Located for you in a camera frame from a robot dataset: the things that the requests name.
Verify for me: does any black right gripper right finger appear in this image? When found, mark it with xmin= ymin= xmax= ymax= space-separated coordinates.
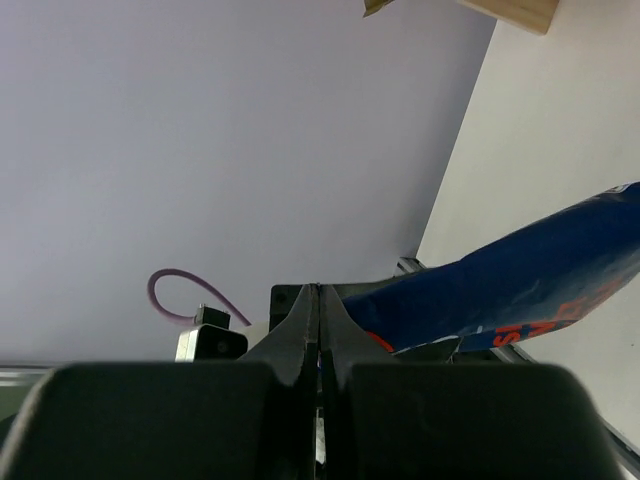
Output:
xmin=319 ymin=291 xmax=621 ymax=479

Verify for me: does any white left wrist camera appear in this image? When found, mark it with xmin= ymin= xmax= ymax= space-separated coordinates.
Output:
xmin=175 ymin=304 xmax=269 ymax=362

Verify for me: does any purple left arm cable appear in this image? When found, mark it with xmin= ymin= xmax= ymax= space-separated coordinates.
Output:
xmin=147 ymin=268 xmax=253 ymax=327

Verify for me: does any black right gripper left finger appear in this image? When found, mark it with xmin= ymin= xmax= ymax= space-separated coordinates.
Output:
xmin=1 ymin=285 xmax=319 ymax=479

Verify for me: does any wooden two-tier shelf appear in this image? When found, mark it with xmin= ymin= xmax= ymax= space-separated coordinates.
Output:
xmin=460 ymin=0 xmax=559 ymax=36

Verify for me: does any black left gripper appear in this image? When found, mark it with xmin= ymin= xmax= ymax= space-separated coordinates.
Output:
xmin=269 ymin=280 xmax=394 ymax=345

